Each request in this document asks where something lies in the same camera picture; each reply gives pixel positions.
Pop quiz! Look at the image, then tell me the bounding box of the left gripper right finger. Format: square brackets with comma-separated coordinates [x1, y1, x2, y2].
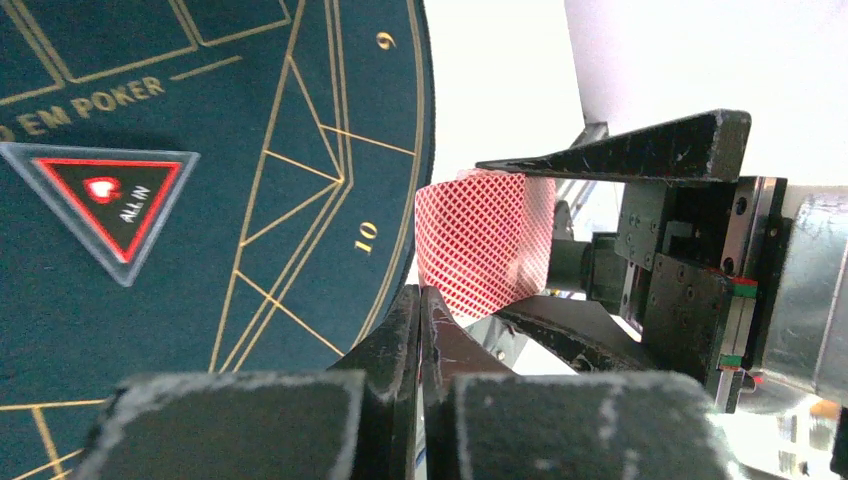
[420, 287, 732, 479]

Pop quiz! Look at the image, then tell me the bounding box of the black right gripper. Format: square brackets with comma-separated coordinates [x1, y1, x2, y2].
[475, 109, 789, 413]

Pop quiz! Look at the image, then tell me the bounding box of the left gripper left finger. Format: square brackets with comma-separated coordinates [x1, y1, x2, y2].
[72, 285, 421, 479]

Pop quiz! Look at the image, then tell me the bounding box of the red playing card deck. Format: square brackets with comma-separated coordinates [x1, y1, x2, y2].
[414, 169, 556, 326]

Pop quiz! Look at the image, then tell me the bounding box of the round dark poker mat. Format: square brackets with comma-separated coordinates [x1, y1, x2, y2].
[1, 1, 434, 479]

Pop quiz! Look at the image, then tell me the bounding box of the red triangular marker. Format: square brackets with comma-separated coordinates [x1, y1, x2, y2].
[1, 142, 200, 287]

